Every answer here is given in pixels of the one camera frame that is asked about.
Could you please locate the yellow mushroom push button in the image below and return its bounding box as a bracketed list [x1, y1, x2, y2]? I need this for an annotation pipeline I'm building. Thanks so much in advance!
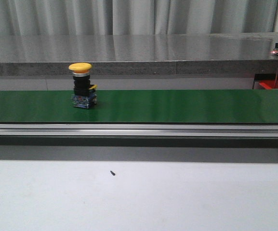
[69, 63, 97, 109]

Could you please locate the green conveyor belt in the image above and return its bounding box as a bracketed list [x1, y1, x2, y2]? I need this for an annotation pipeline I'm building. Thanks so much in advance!
[0, 90, 278, 124]

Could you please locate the grey stone counter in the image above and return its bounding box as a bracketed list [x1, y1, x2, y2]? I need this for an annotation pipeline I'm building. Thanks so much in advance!
[0, 33, 278, 76]

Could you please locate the red plastic tray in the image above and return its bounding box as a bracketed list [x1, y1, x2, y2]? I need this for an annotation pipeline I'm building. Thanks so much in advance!
[259, 80, 278, 90]

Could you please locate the grey curtain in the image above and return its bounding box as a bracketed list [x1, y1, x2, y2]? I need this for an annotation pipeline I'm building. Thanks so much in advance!
[0, 0, 278, 36]

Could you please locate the aluminium conveyor frame rail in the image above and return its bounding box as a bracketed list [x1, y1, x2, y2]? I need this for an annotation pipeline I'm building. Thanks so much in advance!
[0, 123, 278, 163]

